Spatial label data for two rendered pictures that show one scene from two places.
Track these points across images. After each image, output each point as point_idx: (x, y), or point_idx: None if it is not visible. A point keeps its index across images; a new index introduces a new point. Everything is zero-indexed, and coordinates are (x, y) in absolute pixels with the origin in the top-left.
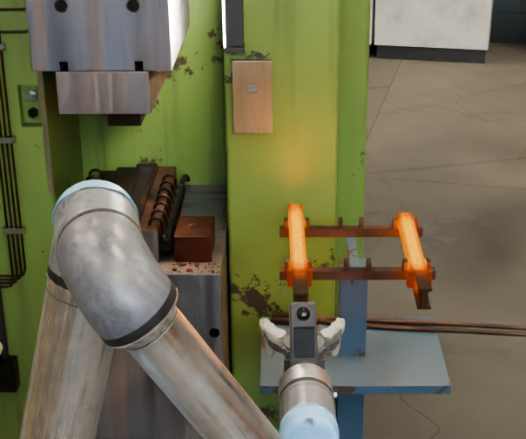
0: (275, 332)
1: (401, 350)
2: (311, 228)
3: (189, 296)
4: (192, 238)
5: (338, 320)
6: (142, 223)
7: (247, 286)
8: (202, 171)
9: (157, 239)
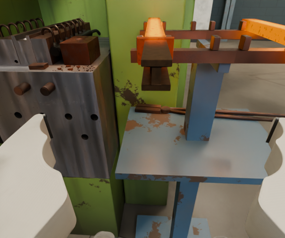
0: (10, 196)
1: (237, 136)
2: (167, 30)
3: (71, 90)
4: (73, 44)
5: None
6: (40, 35)
7: (124, 87)
8: (106, 29)
9: (46, 46)
